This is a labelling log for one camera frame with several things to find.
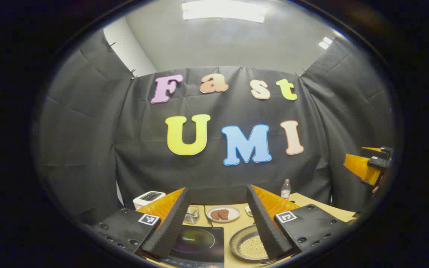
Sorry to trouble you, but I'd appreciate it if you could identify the black backdrop cloth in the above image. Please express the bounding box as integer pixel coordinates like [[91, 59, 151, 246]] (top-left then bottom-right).
[[36, 29, 395, 224]]

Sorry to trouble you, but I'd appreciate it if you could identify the pile of yellow soybeans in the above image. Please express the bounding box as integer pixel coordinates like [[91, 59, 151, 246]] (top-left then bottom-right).
[[240, 235, 269, 259]]

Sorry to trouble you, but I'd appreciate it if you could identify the large ceiling light panel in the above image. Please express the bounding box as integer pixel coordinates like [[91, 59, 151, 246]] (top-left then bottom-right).
[[182, 0, 267, 23]]

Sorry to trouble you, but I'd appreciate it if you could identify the white toaster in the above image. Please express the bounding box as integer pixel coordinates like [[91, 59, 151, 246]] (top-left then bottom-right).
[[133, 191, 166, 210]]

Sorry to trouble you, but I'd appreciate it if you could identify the clear plastic water bottle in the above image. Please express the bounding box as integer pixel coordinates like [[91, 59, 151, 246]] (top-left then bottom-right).
[[281, 179, 292, 201]]

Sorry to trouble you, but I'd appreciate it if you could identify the round white plate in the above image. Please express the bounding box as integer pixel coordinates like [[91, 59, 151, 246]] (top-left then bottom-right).
[[206, 206, 241, 223]]

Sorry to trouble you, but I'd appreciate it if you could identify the black induction cooktop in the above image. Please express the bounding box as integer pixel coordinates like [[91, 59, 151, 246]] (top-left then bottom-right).
[[155, 225, 225, 268]]

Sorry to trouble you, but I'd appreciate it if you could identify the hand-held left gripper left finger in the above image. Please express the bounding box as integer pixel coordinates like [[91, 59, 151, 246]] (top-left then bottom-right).
[[92, 187, 191, 261]]

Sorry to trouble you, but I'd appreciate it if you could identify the wire mesh utensil holder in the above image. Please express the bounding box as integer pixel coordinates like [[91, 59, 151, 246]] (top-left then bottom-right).
[[183, 205, 200, 224]]

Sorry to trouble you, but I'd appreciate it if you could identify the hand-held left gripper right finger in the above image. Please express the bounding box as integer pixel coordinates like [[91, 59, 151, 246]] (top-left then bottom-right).
[[246, 184, 353, 261]]

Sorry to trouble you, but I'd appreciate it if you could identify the stainless steel pot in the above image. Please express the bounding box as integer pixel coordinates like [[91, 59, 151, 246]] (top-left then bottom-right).
[[229, 224, 297, 263]]

